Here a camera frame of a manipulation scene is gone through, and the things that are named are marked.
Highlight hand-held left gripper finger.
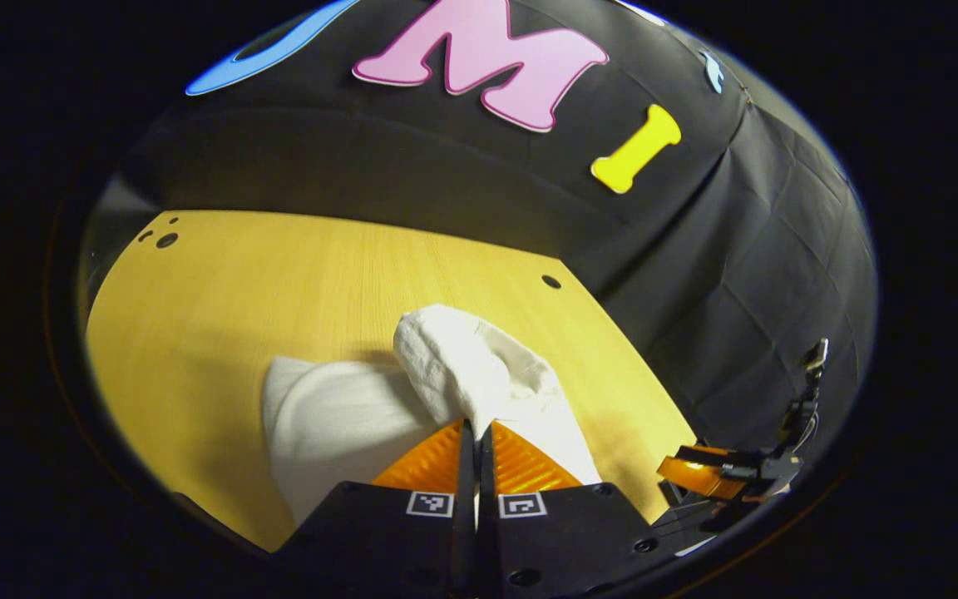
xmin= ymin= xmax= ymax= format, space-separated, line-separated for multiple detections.
xmin=275 ymin=418 xmax=477 ymax=596
xmin=479 ymin=420 xmax=673 ymax=596

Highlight white jeans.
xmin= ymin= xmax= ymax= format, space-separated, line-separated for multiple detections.
xmin=261 ymin=304 xmax=605 ymax=525

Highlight black backdrop cloth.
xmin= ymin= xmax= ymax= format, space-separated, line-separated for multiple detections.
xmin=80 ymin=0 xmax=879 ymax=500

